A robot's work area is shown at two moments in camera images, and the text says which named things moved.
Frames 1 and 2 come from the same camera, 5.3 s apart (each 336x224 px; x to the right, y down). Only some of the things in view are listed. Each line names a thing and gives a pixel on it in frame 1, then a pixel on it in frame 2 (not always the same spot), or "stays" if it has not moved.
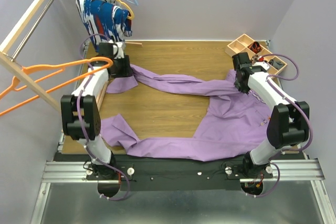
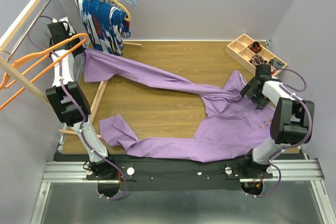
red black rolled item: [255, 47] stays
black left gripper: [126, 71] -> [79, 50]
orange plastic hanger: [14, 84] -> [4, 86]
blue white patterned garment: [103, 21] stays
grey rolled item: [276, 64] stays
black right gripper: [243, 89] -> [260, 103]
